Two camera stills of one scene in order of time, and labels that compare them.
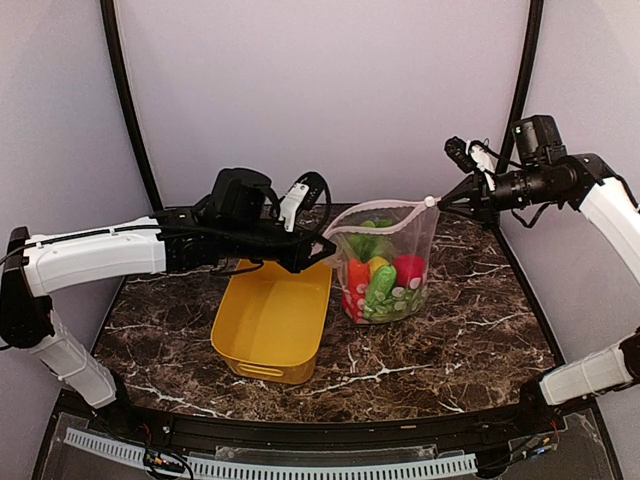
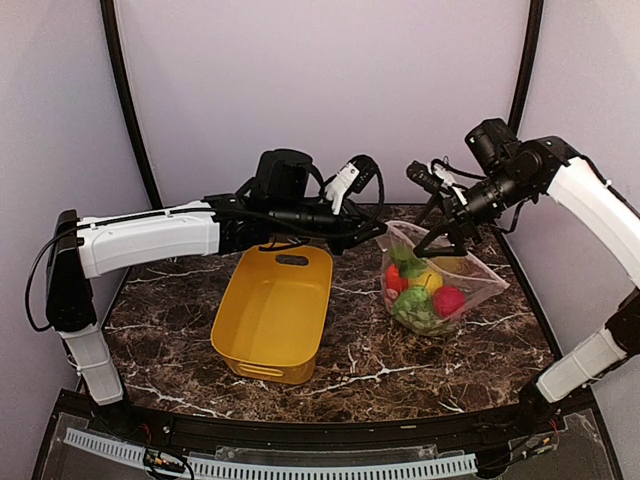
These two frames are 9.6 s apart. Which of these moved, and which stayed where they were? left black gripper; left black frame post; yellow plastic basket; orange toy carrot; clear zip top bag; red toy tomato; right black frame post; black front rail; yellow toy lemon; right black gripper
Moved: orange toy carrot; red toy tomato; right black gripper; yellow toy lemon; clear zip top bag; left black gripper
Stayed: yellow plastic basket; black front rail; left black frame post; right black frame post
